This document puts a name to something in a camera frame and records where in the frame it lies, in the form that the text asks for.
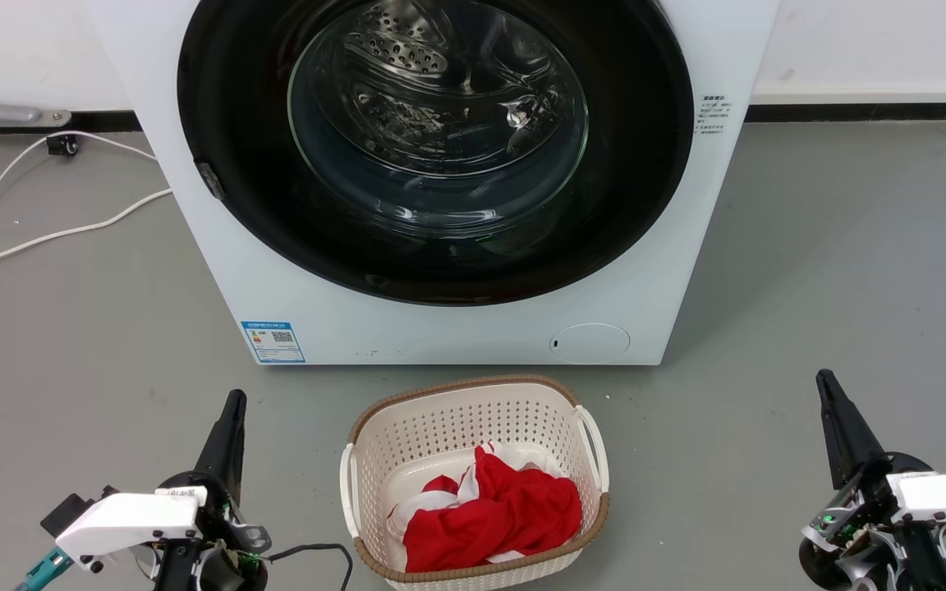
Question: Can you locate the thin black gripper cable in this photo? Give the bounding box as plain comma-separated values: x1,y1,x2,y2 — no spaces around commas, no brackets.
264,542,356,591

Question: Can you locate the small printed text label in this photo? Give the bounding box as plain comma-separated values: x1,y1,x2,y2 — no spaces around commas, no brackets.
695,93,734,136

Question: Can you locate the cream plastic laundry basket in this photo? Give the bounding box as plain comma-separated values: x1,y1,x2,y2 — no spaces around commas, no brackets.
339,375,611,591

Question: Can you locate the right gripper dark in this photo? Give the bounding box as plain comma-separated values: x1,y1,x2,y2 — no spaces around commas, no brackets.
797,370,946,591

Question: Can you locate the white front-load washing machine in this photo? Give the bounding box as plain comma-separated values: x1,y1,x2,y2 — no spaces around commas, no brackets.
83,0,782,367

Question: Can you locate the blue energy label sticker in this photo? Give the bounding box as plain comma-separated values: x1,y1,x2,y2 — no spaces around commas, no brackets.
241,321,307,364

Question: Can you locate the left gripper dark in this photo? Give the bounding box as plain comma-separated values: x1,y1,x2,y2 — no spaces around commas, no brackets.
151,391,273,591

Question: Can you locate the round white filter cover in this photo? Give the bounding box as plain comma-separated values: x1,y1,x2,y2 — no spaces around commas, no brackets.
549,323,631,364

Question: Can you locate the teal cable connector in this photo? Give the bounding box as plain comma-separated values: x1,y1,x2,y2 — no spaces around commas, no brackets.
16,547,73,591

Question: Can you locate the silver door hinge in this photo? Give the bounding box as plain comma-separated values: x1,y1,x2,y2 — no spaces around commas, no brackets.
196,162,226,201

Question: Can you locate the round black glass washer door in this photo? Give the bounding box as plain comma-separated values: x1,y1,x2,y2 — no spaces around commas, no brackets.
177,0,696,308

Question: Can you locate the stainless steel washer drum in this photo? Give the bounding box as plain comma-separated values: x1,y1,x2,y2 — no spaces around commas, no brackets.
309,0,572,177

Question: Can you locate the grey metal floor bracket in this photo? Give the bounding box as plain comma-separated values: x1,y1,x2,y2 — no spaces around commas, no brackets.
0,98,72,129

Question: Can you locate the red and white garment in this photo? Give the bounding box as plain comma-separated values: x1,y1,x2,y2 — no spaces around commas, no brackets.
387,442,584,574

